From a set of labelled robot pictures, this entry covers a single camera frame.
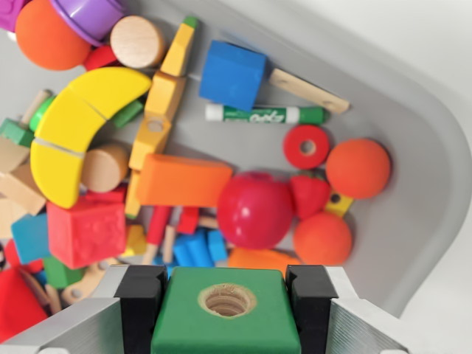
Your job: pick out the black silver gripper left finger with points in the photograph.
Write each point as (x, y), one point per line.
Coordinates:
(73, 328)

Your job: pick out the black silver gripper right finger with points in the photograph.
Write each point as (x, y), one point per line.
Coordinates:
(332, 324)

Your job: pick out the green wooden nut cube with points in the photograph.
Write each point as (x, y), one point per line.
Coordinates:
(184, 328)

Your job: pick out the grey plastic bin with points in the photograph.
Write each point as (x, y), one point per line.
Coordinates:
(387, 110)

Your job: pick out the thin wooden stick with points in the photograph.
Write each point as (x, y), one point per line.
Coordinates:
(51, 295)

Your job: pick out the natural wooden toy wrench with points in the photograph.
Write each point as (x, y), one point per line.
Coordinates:
(88, 284)

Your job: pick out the large red foam pyramid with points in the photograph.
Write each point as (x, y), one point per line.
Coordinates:
(18, 306)

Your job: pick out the orange foam ball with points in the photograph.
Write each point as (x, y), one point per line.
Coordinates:
(322, 239)
(357, 167)
(48, 40)

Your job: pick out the red wooden wheel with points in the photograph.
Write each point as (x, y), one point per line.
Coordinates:
(14, 258)
(295, 155)

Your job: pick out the red embossed rubber cube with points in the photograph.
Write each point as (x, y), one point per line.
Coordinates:
(85, 236)

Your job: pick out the orange foam cube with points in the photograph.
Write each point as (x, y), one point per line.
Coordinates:
(258, 258)

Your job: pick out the small yellow wooden piece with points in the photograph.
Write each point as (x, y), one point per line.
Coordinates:
(134, 241)

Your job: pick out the yellow wooden cube with hole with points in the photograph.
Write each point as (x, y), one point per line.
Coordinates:
(344, 206)

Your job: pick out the natural wooden cube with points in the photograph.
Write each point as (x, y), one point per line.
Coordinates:
(13, 155)
(22, 190)
(9, 221)

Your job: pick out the blue-headed wooden bolt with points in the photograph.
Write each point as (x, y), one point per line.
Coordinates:
(169, 243)

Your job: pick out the red toy strawberry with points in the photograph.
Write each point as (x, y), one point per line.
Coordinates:
(309, 195)

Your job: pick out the flat red wooden block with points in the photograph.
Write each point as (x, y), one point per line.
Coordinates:
(108, 196)

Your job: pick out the red plastic apple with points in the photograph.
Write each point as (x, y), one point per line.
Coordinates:
(254, 210)

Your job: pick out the blue ridged wooden block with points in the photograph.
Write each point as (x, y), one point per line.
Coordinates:
(195, 249)

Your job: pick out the small red wooden cube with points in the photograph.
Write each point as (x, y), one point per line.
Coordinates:
(188, 221)

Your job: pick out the natural wooden cylinder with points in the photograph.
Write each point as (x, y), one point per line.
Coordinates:
(105, 167)
(138, 42)

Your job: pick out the orange foam rectangular block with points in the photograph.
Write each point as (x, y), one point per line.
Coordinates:
(184, 180)

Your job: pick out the yellow wooden sliced banana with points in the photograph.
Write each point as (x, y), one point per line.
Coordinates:
(62, 132)

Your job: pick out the green-headed wooden bolt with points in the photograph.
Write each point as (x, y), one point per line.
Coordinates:
(14, 132)

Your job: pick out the small green wooden block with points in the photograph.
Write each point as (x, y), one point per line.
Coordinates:
(127, 114)

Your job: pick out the green dry-erase marker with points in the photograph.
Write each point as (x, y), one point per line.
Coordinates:
(258, 116)

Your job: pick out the wooden strip with holes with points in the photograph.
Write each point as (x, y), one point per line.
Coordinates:
(306, 90)

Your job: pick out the blue foam cube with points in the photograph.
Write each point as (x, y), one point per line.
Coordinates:
(232, 75)

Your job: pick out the small red wooden block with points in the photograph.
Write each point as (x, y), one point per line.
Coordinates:
(99, 59)

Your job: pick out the purple plastic cup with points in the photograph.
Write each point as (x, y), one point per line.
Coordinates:
(92, 18)

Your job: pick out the purple embossed rubber cube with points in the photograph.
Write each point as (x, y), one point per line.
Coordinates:
(9, 14)

